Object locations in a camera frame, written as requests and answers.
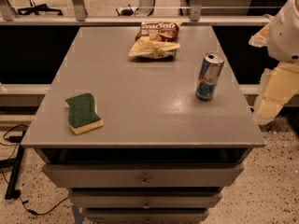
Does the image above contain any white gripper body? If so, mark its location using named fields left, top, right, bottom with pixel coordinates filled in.
left=267, top=0, right=299, bottom=63

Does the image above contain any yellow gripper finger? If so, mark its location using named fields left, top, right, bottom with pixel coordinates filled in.
left=249, top=24, right=270, bottom=48
left=253, top=62, right=299, bottom=125

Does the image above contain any green and yellow sponge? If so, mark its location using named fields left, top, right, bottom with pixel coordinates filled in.
left=64, top=93, right=104, bottom=134

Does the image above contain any brown chip bag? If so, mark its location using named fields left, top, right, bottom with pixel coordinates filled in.
left=129, top=21, right=182, bottom=59

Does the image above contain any blue silver energy drink can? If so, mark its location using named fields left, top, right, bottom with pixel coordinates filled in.
left=195, top=51, right=224, bottom=101

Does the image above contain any grey drawer cabinet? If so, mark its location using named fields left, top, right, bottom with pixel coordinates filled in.
left=20, top=25, right=266, bottom=224

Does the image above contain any white power strip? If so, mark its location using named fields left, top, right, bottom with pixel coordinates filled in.
left=116, top=5, right=139, bottom=16

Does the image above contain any top grey drawer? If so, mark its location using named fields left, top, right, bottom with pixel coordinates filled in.
left=43, top=163, right=244, bottom=188

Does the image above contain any grey drawer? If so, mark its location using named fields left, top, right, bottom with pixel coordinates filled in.
left=86, top=209, right=209, bottom=224
left=69, top=189, right=222, bottom=209
left=43, top=163, right=244, bottom=188

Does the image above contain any black office chair base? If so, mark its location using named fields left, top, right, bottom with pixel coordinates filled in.
left=17, top=0, right=63, bottom=16

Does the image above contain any bottom grey drawer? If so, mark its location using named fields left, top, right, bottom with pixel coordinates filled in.
left=86, top=209, right=209, bottom=224

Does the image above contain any middle grey drawer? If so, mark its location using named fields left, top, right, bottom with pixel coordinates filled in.
left=69, top=189, right=222, bottom=209

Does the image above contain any grey metal railing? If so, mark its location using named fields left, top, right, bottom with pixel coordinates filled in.
left=0, top=0, right=273, bottom=26

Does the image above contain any black metal stand leg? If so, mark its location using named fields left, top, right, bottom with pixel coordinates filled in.
left=1, top=133, right=24, bottom=200

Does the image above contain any black floor cable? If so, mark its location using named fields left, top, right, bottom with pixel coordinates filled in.
left=0, top=123, right=69, bottom=217

